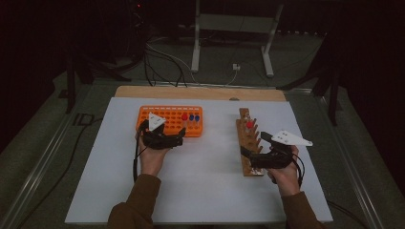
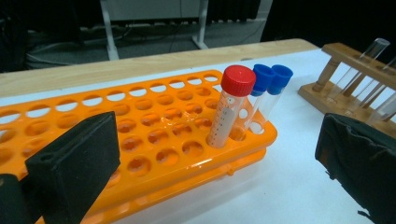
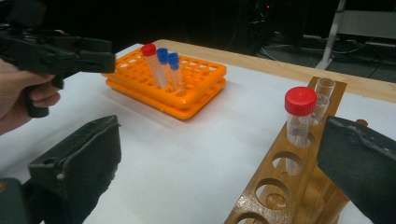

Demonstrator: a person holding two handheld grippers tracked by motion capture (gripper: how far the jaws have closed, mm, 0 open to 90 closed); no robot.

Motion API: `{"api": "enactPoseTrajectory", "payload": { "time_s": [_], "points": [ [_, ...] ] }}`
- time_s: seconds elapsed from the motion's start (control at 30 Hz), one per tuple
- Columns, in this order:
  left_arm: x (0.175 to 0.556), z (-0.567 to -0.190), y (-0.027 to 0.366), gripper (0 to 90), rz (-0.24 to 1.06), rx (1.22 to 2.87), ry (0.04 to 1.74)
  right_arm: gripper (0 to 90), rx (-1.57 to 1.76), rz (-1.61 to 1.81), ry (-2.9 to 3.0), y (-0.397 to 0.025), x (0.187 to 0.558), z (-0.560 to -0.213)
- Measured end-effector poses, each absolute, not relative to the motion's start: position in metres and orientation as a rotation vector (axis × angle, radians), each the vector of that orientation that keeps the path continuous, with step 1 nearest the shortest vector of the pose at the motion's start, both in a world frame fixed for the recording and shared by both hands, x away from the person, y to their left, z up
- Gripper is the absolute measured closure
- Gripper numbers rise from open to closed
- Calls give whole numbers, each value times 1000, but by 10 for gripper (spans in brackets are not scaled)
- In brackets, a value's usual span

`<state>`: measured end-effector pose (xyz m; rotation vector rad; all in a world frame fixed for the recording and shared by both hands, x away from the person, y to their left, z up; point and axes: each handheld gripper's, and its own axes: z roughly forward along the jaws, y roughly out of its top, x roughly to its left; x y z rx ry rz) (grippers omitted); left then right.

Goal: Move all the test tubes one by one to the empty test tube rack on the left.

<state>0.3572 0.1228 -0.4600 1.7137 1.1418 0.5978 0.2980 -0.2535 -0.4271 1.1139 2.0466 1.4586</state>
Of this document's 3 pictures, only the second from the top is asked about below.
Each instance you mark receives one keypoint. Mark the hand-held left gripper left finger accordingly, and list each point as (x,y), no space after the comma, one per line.
(77,161)

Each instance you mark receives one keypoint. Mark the wooden test tube rack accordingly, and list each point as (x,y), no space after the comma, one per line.
(342,51)

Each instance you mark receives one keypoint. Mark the red capped test tube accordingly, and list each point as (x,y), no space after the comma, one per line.
(238,81)

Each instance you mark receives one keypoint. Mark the white table mat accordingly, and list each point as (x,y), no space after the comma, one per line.
(295,186)

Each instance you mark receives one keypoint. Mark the blue capped test tube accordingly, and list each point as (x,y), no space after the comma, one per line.
(281,77)
(264,76)

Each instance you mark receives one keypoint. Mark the orange plastic test tube rack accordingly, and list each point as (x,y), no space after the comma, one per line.
(202,161)

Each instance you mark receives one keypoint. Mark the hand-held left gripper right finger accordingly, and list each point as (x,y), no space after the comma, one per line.
(364,158)

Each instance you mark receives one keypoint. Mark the grey metal stand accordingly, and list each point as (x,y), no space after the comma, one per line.
(109,31)

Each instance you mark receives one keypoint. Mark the clear glass test tube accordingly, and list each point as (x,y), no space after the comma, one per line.
(390,63)
(375,48)
(387,109)

